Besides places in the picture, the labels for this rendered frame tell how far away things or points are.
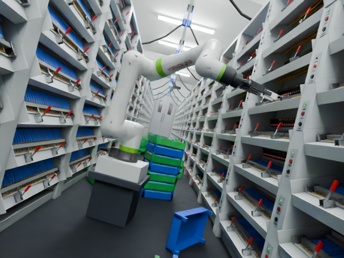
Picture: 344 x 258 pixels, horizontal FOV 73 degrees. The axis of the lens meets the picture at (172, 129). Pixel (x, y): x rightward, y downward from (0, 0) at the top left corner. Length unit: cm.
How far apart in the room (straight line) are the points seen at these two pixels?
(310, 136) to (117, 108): 96
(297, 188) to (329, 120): 29
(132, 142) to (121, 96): 30
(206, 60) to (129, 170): 75
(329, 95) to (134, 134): 101
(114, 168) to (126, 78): 53
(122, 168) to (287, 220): 88
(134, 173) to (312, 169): 89
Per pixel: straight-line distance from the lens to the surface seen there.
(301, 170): 103
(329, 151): 92
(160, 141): 205
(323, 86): 108
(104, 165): 145
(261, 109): 149
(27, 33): 106
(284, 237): 107
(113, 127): 137
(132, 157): 149
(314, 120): 105
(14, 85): 104
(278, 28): 189
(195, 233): 164
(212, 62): 116
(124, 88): 137
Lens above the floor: 63
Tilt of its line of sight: level
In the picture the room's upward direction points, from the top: 14 degrees clockwise
